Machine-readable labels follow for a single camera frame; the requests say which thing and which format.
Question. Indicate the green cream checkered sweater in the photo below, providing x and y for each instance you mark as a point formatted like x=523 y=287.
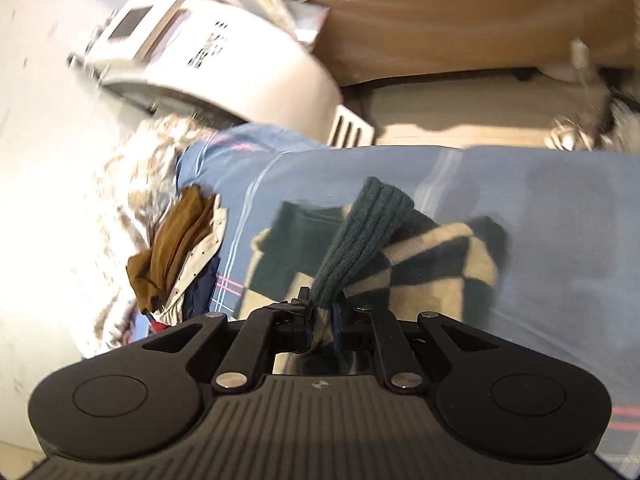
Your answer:
x=378 y=252

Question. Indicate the mustard brown garment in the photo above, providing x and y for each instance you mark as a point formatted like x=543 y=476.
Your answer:
x=153 y=273

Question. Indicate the white dotted garment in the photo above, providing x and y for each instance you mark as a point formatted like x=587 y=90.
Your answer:
x=198 y=256

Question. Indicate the navy red clothes pile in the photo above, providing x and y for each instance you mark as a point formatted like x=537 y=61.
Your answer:
x=194 y=302

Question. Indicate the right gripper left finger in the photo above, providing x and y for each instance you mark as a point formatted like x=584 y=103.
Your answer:
x=138 y=399

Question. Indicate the light blue striped bedsheet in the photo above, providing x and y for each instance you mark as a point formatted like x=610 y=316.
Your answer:
x=562 y=228

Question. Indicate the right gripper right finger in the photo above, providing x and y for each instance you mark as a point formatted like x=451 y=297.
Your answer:
x=499 y=398

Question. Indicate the white medical device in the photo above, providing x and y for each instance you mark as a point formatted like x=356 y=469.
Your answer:
x=188 y=55

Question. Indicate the silver floral crumpled fabric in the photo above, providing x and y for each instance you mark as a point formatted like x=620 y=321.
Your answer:
x=136 y=189

